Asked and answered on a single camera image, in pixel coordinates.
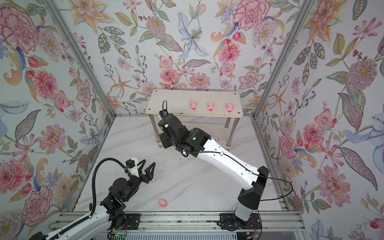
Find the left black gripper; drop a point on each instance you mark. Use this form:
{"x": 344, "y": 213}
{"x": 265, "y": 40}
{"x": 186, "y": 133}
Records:
{"x": 148, "y": 178}

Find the small pink pig toy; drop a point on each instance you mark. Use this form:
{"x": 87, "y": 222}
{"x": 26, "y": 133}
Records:
{"x": 163, "y": 203}
{"x": 210, "y": 107}
{"x": 230, "y": 108}
{"x": 193, "y": 105}

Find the aluminium corner post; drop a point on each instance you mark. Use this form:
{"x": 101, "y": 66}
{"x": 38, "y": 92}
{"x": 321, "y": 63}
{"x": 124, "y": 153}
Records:
{"x": 282, "y": 59}
{"x": 68, "y": 36}

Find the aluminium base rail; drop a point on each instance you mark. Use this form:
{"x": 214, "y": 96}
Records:
{"x": 267, "y": 221}

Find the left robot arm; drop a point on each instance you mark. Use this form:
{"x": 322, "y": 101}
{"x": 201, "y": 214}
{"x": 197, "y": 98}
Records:
{"x": 109, "y": 214}

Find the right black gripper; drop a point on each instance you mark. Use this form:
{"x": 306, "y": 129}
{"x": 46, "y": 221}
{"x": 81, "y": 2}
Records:
{"x": 164, "y": 140}

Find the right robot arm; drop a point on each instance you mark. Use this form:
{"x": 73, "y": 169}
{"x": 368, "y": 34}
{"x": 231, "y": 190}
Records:
{"x": 200, "y": 144}

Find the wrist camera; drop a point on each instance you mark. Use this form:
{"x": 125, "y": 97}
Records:
{"x": 131, "y": 167}
{"x": 163, "y": 113}

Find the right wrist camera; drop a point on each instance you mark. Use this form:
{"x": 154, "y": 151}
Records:
{"x": 163, "y": 113}

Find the right aluminium corner post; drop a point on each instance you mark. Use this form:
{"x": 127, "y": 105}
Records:
{"x": 282, "y": 59}

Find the left aluminium corner post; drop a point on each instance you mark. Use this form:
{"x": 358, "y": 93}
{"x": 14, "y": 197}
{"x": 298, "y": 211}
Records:
{"x": 68, "y": 36}

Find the white two-tier shelf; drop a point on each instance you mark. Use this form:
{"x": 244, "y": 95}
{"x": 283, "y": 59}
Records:
{"x": 178, "y": 102}

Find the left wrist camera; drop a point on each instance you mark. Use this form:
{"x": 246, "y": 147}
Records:
{"x": 131, "y": 167}

